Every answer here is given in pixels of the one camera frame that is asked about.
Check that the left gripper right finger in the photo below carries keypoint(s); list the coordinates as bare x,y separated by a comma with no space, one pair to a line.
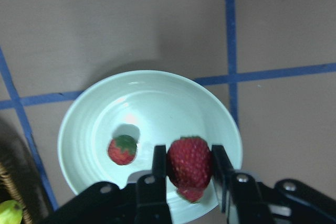
237,192

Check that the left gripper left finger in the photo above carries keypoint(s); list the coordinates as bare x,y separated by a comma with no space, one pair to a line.
151,203

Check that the yellow banana bunch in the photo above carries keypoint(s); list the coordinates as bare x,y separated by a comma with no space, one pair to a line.
11,212

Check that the red strawberry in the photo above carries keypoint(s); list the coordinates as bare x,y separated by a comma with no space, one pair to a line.
189,163
191,194
122,149

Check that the light green plate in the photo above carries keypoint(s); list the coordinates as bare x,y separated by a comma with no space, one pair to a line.
153,107

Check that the woven wicker basket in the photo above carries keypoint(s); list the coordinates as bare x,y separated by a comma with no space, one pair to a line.
10,191

